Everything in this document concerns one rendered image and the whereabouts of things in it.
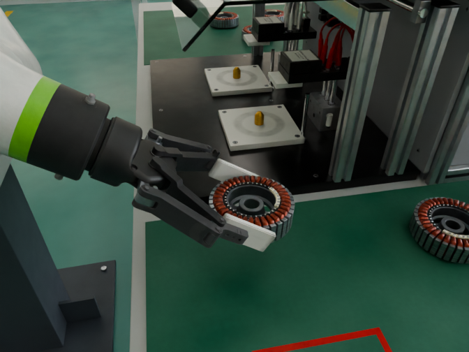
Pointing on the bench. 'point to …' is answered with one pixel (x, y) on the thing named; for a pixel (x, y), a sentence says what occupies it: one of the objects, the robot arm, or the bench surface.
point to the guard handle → (188, 7)
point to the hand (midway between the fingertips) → (249, 205)
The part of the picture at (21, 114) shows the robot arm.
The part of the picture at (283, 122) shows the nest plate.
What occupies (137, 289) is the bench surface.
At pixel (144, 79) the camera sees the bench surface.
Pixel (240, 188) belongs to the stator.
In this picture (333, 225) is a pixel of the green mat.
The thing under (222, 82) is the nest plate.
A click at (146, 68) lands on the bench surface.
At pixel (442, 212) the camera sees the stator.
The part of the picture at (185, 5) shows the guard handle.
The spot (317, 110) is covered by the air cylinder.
